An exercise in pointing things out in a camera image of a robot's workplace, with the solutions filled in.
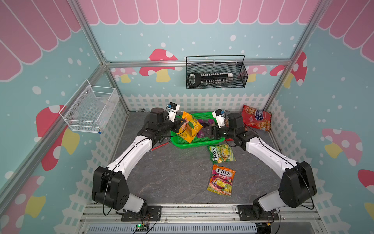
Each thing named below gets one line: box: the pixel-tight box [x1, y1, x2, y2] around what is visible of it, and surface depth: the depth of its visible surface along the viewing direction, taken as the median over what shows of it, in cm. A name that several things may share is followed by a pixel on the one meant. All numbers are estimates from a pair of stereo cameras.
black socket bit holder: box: [187, 72, 234, 88], surface depth 91 cm
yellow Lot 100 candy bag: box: [177, 111, 204, 144], surface depth 85 cm
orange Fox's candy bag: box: [206, 163, 237, 197], surface depth 85 cm
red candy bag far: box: [241, 103, 272, 132], surface depth 113 cm
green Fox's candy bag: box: [207, 144, 237, 164], surface depth 96 cm
